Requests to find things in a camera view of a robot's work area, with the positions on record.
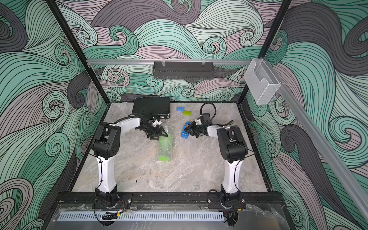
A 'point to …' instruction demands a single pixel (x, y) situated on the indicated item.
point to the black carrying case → (158, 107)
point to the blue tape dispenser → (184, 133)
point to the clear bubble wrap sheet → (173, 151)
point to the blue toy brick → (180, 109)
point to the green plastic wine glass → (165, 148)
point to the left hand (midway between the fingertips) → (163, 136)
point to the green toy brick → (187, 113)
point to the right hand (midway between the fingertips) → (183, 129)
